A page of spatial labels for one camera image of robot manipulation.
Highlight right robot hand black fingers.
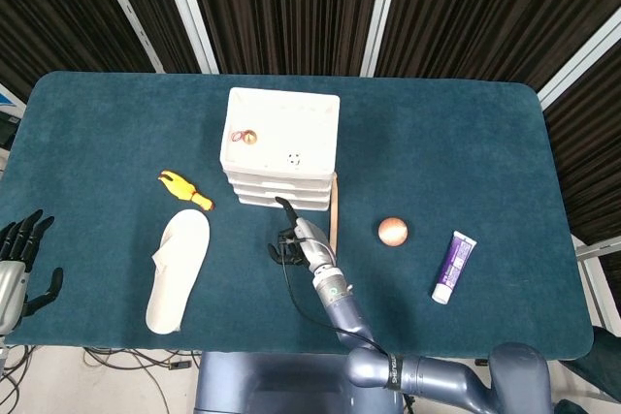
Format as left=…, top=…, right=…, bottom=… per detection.
left=268, top=196, right=338, bottom=272

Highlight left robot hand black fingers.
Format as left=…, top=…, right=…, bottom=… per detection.
left=0, top=208, right=65, bottom=336

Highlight clear plastic drawer with dividers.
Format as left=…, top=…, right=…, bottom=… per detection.
left=231, top=185, right=334, bottom=199

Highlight white plastic drawer cabinet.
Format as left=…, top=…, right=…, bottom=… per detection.
left=218, top=86, right=342, bottom=212

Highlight wooden drumstick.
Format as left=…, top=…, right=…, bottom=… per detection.
left=326, top=171, right=341, bottom=256

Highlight orange cork ball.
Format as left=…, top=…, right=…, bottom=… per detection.
left=376, top=216, right=410, bottom=247

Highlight purple white toothpaste tube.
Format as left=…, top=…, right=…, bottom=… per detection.
left=431, top=231, right=478, bottom=305

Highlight white disposable slipper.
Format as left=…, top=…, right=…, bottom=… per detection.
left=145, top=208, right=212, bottom=336

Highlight yellow rubber chicken toy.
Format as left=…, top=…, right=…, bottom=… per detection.
left=157, top=170, right=215, bottom=212

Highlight blue-grey robot torso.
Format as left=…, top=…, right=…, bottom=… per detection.
left=193, top=350, right=404, bottom=414

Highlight blue white box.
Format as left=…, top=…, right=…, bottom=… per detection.
left=0, top=82, right=26, bottom=120

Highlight teal table cloth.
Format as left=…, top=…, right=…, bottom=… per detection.
left=4, top=70, right=596, bottom=361

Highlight dark pleated curtain panel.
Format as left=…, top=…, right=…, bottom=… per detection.
left=376, top=0, right=621, bottom=91
left=0, top=0, right=157, bottom=103
left=103, top=0, right=203, bottom=74
left=180, top=0, right=390, bottom=78
left=542, top=39, right=621, bottom=246

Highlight dark teal cloth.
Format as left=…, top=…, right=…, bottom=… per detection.
left=555, top=325, right=621, bottom=414

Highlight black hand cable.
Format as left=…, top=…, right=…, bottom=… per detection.
left=277, top=234, right=389, bottom=355

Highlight tangled floor cables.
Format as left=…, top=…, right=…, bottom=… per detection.
left=0, top=343, right=201, bottom=414

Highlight white partition post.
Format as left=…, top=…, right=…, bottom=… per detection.
left=536, top=5, right=621, bottom=112
left=360, top=0, right=407, bottom=78
left=88, top=0, right=165, bottom=72
left=154, top=0, right=220, bottom=75

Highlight aluminium frame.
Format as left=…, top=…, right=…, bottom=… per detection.
left=573, top=234, right=621, bottom=323

